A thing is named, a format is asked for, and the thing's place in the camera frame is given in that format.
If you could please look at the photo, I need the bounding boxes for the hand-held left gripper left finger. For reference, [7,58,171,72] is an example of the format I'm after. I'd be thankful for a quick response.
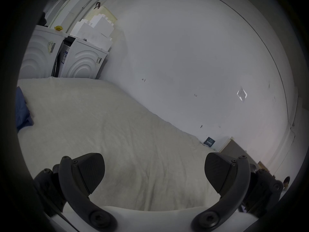
[33,153,118,231]

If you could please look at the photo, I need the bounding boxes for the bed with beige sheet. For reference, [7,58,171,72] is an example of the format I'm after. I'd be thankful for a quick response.
[16,77,244,212]

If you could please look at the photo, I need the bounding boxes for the dark blue shirt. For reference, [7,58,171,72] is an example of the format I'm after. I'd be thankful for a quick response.
[16,86,34,130]

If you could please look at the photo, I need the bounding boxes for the white washing machine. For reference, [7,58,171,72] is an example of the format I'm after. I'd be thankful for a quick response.
[52,36,109,80]
[19,25,69,79]

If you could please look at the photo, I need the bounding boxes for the white foam packing blocks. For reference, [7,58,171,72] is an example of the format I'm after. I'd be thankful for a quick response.
[70,6,118,52]

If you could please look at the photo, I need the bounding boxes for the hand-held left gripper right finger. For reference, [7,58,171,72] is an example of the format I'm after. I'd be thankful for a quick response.
[191,152,284,232]

